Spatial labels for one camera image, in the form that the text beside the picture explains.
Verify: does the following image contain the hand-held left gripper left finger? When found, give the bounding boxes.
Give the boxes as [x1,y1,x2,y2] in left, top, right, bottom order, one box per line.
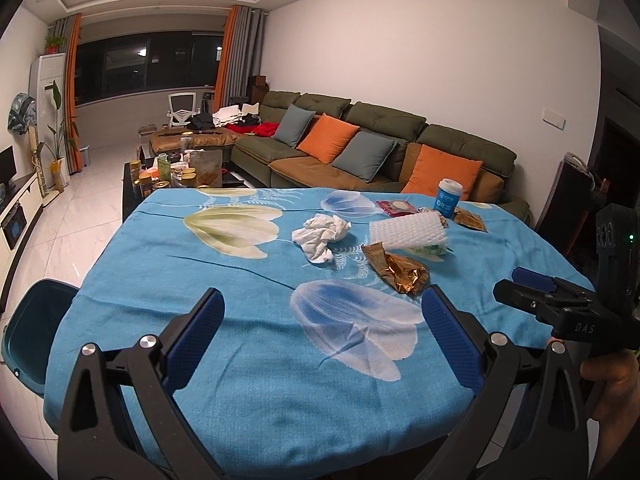
[57,287,226,480]

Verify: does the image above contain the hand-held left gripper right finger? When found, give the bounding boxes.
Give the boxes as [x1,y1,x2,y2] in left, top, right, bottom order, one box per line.
[410,284,601,480]

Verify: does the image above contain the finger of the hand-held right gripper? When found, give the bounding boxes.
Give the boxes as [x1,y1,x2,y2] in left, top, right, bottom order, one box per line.
[492,278,598,331]
[511,266,595,297]

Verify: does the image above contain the gold foil wrapper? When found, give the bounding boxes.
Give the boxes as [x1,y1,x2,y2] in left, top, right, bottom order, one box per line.
[361,242,431,297]

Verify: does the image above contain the teal trash bin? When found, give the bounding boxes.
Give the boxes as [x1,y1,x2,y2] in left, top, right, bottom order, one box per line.
[0,278,81,398]

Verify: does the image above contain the person's right forearm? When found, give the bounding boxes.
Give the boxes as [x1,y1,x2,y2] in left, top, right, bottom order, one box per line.
[595,410,640,480]

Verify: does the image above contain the person's right hand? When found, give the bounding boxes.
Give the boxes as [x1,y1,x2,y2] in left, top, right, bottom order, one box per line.
[580,349,640,421]

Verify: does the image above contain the blue floral blanket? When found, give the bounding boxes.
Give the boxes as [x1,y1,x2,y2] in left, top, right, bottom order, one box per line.
[42,186,596,466]

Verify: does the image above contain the dark leaning board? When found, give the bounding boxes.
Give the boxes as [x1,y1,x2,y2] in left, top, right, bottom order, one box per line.
[537,152,598,261]

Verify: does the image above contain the brown snack packet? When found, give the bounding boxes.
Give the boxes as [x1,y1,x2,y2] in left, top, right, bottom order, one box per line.
[453,208,488,233]

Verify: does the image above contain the green snack packet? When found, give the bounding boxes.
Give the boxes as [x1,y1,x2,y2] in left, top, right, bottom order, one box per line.
[400,242,453,259]

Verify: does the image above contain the blue cup with lid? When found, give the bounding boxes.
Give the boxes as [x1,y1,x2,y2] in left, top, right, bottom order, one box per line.
[433,178,463,219]

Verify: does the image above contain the white foam net sleeve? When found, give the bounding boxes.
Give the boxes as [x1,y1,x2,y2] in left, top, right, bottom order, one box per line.
[369,211,449,251]

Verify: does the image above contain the orange cushion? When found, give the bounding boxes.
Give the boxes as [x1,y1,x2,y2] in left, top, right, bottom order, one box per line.
[296,113,361,165]
[401,144,484,201]

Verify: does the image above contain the red snack packet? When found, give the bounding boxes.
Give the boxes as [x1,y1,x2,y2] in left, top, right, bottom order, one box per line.
[376,199,417,217]

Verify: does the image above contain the black coffee table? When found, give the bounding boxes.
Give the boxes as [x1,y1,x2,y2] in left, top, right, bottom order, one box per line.
[122,155,261,223]

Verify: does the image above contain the crumpled white tissue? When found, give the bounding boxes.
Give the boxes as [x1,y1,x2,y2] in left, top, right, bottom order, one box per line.
[291,213,352,264]

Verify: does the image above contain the brown paper bag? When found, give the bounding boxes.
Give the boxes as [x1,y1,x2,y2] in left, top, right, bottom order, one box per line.
[192,149,223,188]

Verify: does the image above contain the large grey cushion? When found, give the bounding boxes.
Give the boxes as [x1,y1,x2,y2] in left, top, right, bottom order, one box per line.
[331,130,398,183]

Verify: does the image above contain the white tv cabinet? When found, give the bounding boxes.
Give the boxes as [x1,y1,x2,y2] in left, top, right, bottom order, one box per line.
[0,172,41,311]

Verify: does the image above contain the green and brown sofa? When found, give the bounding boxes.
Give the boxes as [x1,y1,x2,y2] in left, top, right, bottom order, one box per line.
[150,90,533,226]

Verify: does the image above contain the white clothes pile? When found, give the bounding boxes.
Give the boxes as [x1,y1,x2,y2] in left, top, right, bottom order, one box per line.
[212,102,261,126]

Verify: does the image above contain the white office chair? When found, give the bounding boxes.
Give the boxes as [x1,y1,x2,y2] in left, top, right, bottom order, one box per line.
[167,92,198,128]

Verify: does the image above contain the small grey cushion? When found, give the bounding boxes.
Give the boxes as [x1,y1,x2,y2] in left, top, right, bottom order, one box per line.
[274,104,317,148]

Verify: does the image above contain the tall leafy plant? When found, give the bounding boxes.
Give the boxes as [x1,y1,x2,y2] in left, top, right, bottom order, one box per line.
[37,80,81,192]

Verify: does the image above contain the black monitor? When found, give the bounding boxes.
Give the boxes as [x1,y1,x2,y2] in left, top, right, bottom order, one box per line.
[0,145,17,191]

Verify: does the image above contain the dark window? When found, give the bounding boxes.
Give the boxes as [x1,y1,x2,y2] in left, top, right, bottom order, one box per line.
[75,30,226,106]

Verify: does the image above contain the orange and grey curtain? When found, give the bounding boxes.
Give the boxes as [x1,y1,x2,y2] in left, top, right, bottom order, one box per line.
[52,12,83,176]
[215,4,271,103]

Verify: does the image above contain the blue patterned bag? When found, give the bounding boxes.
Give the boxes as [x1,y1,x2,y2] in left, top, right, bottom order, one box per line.
[7,92,37,136]

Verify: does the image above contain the white standing air conditioner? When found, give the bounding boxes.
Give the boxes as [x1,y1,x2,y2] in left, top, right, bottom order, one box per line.
[28,52,68,191]

